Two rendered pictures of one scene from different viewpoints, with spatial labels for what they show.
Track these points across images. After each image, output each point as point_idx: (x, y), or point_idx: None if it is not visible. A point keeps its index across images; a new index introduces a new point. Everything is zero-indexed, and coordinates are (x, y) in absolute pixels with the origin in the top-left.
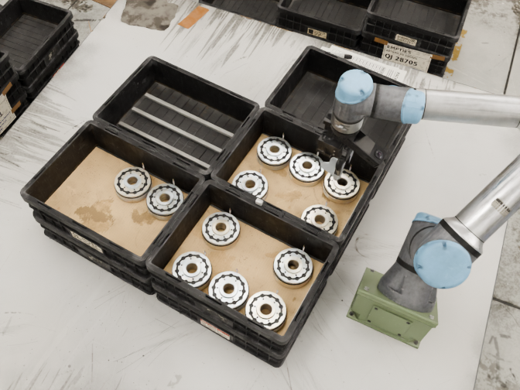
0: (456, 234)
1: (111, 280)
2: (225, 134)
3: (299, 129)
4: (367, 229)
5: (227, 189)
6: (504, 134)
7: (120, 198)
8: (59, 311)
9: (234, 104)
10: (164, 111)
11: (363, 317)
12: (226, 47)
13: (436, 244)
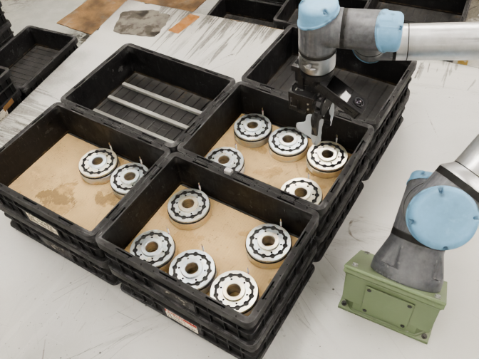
0: (455, 178)
1: (75, 271)
2: None
3: (277, 101)
4: (363, 211)
5: (194, 160)
6: None
7: (85, 180)
8: (15, 304)
9: (211, 82)
10: (140, 98)
11: (357, 306)
12: (214, 47)
13: (431, 190)
